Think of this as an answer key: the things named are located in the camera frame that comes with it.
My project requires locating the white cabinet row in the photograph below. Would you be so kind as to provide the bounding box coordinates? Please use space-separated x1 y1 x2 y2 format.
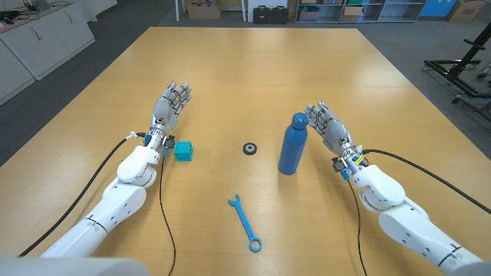
0 0 96 107

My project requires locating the blue metal bottle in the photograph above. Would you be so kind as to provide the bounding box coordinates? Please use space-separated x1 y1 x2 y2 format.
278 125 309 176

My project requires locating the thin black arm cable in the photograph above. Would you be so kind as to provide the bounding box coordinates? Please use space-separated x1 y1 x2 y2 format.
158 151 177 276
344 176 369 276

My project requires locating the black metal stand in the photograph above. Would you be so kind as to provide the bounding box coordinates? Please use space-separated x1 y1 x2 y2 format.
423 22 491 123

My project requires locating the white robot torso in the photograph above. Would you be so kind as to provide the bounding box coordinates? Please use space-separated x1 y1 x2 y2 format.
0 257 150 276

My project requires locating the wide cardboard box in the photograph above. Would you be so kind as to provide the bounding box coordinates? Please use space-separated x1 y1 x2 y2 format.
186 0 222 21

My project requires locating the black equipment case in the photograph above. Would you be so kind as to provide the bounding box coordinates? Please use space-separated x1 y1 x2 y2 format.
270 5 289 25
252 5 272 25

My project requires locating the grey shelf unit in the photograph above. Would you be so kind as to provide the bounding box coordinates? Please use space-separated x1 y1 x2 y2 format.
295 0 427 24

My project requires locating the blue bottle cap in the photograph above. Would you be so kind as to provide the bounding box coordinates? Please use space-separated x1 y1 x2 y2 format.
291 112 309 130

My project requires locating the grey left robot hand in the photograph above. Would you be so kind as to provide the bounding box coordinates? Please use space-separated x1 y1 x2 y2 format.
150 80 193 135

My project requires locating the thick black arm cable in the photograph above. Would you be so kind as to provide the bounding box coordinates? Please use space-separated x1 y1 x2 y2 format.
17 132 147 258
361 148 491 215

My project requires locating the blue wall panel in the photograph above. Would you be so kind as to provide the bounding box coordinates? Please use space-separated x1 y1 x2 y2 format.
420 0 456 18

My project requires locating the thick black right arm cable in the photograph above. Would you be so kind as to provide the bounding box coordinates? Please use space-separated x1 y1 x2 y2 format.
361 148 491 215

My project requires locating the cardboard box with print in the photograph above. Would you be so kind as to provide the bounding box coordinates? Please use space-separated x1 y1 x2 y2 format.
446 0 487 23

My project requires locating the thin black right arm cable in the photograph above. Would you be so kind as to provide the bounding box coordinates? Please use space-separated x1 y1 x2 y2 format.
344 176 369 276

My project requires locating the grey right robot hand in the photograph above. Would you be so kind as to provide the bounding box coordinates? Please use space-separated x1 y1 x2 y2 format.
305 100 357 154

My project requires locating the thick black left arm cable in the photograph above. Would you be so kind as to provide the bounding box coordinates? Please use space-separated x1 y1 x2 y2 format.
17 132 147 258

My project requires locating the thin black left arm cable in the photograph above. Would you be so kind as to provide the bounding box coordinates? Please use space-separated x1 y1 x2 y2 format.
158 151 177 276

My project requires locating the small cardboard box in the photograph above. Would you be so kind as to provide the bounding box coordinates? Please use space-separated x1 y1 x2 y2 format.
340 5 364 23

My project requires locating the blue plastic wrench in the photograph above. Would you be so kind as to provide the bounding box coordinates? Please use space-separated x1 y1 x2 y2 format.
228 194 263 253

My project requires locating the teal toy block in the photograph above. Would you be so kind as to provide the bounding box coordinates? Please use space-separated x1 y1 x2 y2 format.
173 140 194 163

